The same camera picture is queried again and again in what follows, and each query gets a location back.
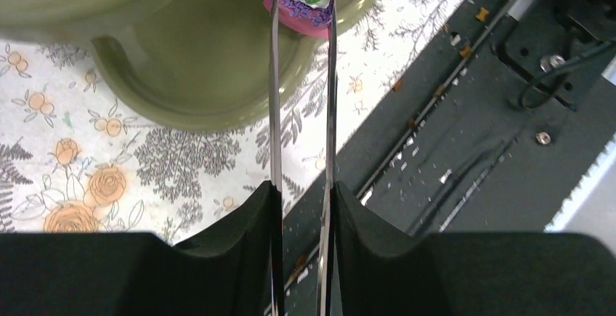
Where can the green three-tier serving stand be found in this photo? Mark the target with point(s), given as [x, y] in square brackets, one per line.
[200, 65]

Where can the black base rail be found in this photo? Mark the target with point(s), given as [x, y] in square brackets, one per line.
[499, 123]

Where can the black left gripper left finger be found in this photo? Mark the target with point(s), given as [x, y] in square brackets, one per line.
[222, 270]

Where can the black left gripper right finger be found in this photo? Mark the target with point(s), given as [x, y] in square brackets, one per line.
[384, 271]

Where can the metal serving tongs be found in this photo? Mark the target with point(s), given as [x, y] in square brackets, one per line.
[325, 251]

